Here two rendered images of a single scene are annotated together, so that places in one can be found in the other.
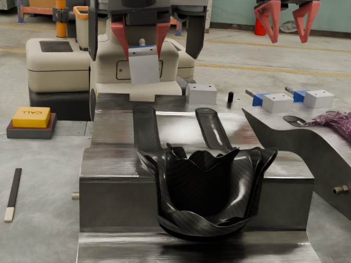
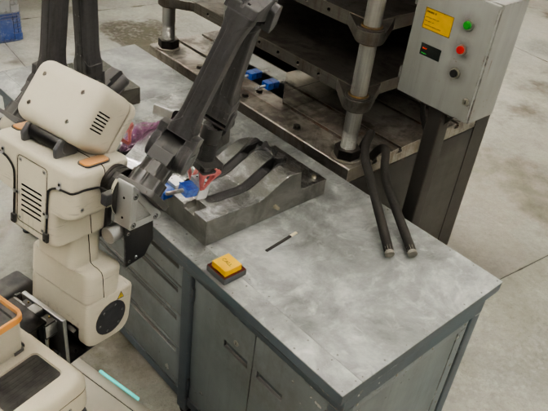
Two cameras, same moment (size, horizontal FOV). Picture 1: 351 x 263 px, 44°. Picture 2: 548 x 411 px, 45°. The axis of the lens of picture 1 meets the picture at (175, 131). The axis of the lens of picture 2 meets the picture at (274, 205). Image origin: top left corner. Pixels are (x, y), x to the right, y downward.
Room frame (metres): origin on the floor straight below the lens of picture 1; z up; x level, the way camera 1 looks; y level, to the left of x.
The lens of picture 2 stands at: (1.54, 1.47, 2.04)
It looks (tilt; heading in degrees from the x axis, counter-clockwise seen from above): 35 degrees down; 232
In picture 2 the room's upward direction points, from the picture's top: 8 degrees clockwise
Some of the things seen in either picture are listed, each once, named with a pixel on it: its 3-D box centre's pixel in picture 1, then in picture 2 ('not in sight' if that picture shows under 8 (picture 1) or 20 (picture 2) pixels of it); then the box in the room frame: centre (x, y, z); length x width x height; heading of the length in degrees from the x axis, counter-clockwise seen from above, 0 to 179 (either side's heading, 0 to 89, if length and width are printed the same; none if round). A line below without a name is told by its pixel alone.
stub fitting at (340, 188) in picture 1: (339, 190); not in sight; (0.56, -0.25, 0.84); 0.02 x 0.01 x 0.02; 116
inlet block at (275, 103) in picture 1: (263, 100); not in sight; (0.88, -0.18, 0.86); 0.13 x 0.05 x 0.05; 26
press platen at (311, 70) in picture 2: not in sight; (315, 42); (-0.27, -0.72, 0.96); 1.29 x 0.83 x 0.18; 98
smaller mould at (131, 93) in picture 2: not in sight; (108, 93); (0.66, -0.81, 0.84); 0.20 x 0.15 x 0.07; 8
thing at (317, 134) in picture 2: not in sight; (306, 82); (-0.26, -0.73, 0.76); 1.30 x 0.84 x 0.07; 98
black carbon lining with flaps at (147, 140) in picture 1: (191, 135); (239, 168); (0.54, -0.02, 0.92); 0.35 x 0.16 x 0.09; 8
